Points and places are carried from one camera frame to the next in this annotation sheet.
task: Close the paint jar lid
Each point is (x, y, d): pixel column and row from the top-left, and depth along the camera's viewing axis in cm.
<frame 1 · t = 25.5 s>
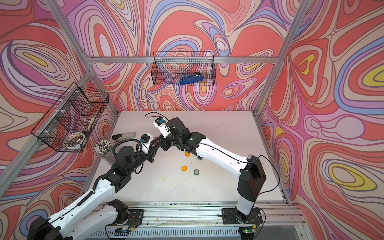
left hand: (158, 142, 76), fingers open
right hand: (158, 143, 75), fingers open
orange jar lid: (184, 168, 92), on the table
teal jar lid: (196, 172, 90), on the table
cup of pencils: (104, 148, 80), point 19 cm above the table
grey stapler: (116, 137, 102), point 5 cm above the table

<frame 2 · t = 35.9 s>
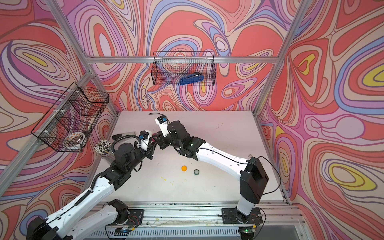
left hand: (155, 139, 75), fingers open
right hand: (155, 139, 74), fingers open
the named things where they were.

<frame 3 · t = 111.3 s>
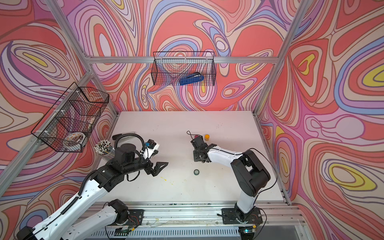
left hand: (162, 158, 71), fingers open
right hand: (200, 159, 93), fingers open
orange jar lid: (207, 136, 103), point 5 cm above the table
the other named things where they were.

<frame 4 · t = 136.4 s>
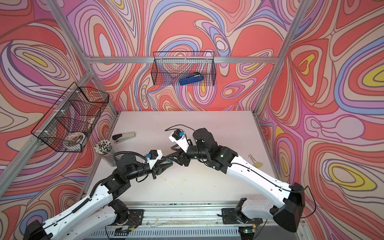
left hand: (171, 161, 69), fingers open
right hand: (171, 156, 65), fingers open
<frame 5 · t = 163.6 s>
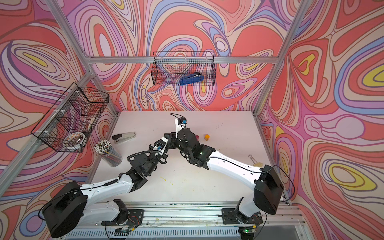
left hand: (167, 137, 75), fingers open
right hand: (166, 138, 74), fingers open
